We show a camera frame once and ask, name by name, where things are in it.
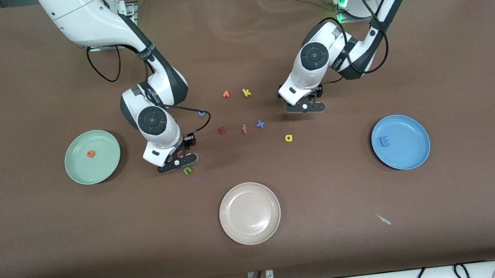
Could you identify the salmon letter w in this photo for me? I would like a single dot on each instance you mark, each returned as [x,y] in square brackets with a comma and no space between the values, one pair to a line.
[180,153]

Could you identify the green letter n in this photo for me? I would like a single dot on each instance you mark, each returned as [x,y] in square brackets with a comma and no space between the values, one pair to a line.
[188,168]

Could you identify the yellow letter a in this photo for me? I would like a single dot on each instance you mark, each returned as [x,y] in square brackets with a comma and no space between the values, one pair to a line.
[286,138]

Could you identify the orange letter e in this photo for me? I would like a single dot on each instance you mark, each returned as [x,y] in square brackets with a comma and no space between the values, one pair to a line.
[87,155]

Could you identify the blue letter m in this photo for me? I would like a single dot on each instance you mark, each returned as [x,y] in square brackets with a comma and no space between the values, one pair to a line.
[383,142]

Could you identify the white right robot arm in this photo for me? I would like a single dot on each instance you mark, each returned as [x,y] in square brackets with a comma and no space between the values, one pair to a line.
[83,17]

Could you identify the blue letter o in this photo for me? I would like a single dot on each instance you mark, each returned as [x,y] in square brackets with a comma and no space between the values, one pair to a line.
[200,114]

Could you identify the dark red letter z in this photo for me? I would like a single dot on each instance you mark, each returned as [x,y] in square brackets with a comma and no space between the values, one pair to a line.
[222,130]

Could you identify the yellow letter k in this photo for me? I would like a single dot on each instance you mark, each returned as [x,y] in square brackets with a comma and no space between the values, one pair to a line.
[246,92]

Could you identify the blue letter x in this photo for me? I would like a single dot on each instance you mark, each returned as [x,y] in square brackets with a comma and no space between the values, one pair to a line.
[260,125]

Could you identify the red letter f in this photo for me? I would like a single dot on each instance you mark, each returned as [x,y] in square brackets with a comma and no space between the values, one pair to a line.
[244,129]

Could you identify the orange letter A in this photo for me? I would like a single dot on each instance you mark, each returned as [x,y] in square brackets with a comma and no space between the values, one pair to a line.
[226,95]

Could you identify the green plate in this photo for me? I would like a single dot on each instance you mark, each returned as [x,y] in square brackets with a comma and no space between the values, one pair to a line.
[89,172]

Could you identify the beige plate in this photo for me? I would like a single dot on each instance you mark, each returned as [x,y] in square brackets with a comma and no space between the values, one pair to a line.
[250,213]

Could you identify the blue plate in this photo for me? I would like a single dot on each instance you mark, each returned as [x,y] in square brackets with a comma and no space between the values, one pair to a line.
[409,151]

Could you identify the grey tape scrap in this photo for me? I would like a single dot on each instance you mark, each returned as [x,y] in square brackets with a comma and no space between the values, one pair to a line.
[384,220]

